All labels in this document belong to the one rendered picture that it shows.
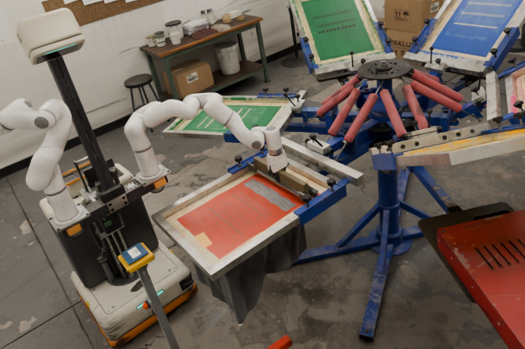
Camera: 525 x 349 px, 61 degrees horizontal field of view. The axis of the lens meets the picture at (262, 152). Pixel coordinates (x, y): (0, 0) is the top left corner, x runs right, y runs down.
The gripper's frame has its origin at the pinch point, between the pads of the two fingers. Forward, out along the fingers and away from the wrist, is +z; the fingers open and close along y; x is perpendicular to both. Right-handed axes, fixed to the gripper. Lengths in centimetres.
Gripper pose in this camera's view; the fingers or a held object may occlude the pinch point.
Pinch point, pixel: (280, 176)
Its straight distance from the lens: 230.5
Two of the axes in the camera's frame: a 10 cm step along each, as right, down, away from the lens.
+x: 6.0, 3.1, -7.4
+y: -7.8, 4.3, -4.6
